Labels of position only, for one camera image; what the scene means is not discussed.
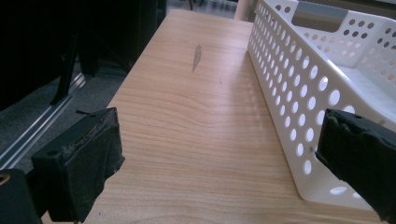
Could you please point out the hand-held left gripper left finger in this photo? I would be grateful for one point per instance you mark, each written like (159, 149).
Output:
(79, 168)

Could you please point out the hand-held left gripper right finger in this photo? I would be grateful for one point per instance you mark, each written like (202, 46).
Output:
(361, 155)

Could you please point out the white perforated plastic basket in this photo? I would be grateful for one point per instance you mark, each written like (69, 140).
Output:
(299, 90)

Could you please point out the black stand leg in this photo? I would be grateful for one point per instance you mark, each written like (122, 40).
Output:
(66, 71)

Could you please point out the aluminium floor rail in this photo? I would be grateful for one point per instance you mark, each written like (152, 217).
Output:
(37, 127)

